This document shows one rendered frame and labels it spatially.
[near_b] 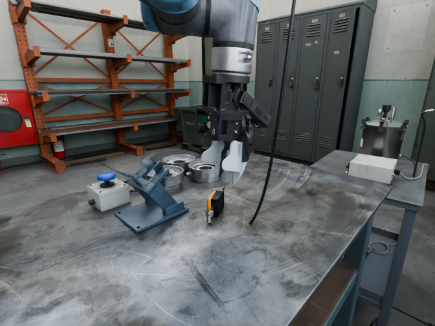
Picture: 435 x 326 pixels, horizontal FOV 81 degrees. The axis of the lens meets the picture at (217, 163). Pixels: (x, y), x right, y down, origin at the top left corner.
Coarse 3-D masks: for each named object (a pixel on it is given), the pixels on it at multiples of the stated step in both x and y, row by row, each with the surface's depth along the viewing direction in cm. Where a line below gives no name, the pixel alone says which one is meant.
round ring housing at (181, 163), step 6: (168, 156) 85; (174, 156) 87; (180, 156) 87; (186, 156) 87; (192, 156) 85; (168, 162) 78; (174, 162) 84; (180, 162) 85; (186, 162) 78; (186, 168) 79
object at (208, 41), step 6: (204, 42) 474; (210, 42) 465; (204, 48) 479; (210, 48) 468; (204, 54) 482; (210, 54) 472; (204, 60) 486; (210, 60) 475; (204, 66) 489; (210, 66) 478; (204, 72) 493; (210, 72) 482; (240, 84) 439; (246, 84) 430; (240, 90) 442; (246, 90) 433
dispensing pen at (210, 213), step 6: (216, 192) 57; (222, 192) 57; (216, 198) 54; (222, 198) 57; (216, 204) 54; (222, 204) 58; (210, 210) 51; (216, 210) 54; (210, 216) 51; (216, 216) 54; (210, 222) 51
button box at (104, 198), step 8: (96, 184) 60; (104, 184) 59; (112, 184) 59; (120, 184) 60; (88, 192) 60; (96, 192) 56; (104, 192) 56; (112, 192) 57; (120, 192) 59; (128, 192) 60; (96, 200) 57; (104, 200) 56; (112, 200) 58; (120, 200) 59; (128, 200) 61; (104, 208) 57
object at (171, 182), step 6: (168, 168) 76; (174, 168) 75; (180, 168) 74; (150, 174) 72; (168, 174) 73; (174, 174) 72; (180, 174) 68; (162, 180) 66; (168, 180) 66; (174, 180) 67; (180, 180) 69; (168, 186) 68; (174, 186) 68
